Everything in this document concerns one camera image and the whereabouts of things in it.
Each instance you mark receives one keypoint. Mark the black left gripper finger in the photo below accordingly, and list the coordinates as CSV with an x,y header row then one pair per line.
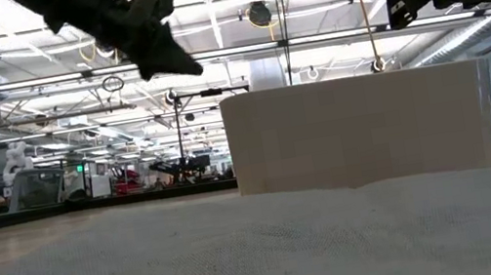
x,y
163,56

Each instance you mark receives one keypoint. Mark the white plastic container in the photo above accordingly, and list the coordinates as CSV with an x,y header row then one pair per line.
x,y
358,132

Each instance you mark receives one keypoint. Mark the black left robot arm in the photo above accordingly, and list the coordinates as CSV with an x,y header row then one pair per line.
x,y
66,3

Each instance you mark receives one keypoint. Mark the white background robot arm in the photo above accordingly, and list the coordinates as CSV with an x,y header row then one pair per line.
x,y
14,157

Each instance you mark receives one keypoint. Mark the black background robot arm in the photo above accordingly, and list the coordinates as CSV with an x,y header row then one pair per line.
x,y
181,165

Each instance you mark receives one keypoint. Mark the black boom stand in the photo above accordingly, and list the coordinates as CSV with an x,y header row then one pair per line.
x,y
178,128

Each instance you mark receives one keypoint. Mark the red machine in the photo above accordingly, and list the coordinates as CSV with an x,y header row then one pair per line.
x,y
129,180

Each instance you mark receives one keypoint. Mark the white cabinet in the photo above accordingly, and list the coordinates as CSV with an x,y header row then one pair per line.
x,y
99,180

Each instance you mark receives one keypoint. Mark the gray cart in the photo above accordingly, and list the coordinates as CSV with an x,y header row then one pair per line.
x,y
36,188

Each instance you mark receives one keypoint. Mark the white mesh cloth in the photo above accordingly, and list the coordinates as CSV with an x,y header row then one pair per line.
x,y
265,262

